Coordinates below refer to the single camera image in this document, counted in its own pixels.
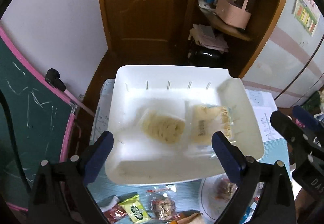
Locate orange white oats bar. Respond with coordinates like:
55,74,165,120
170,212,205,224

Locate clear nut bag on plate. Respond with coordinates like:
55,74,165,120
214,176,237,202

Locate clear-wrapped biscuit pack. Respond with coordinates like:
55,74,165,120
191,105,233,146

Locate green wrapped snack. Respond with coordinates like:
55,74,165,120
119,194,150,223

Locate red brown snack packet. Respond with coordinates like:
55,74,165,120
100,196,127,223

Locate white plastic storage bin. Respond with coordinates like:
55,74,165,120
105,65,264,185

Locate clear-wrapped yellow cracker pack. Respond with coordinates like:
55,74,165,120
138,109,186,144

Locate clear nut snack bag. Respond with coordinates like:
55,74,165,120
146,185,177,221

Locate black chalkboard knob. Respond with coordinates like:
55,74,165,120
45,68,66,92

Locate folded pink cloths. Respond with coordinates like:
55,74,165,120
188,24,229,52

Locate wooden corner shelf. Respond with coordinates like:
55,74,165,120
188,0,286,78

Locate brown wooden door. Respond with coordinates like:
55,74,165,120
99,0,192,56

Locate green chalkboard pink frame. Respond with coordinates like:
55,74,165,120
1,30,75,210

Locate colourful wall poster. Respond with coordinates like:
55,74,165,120
293,0,321,36

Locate pink handled basket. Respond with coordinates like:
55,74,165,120
215,0,251,30

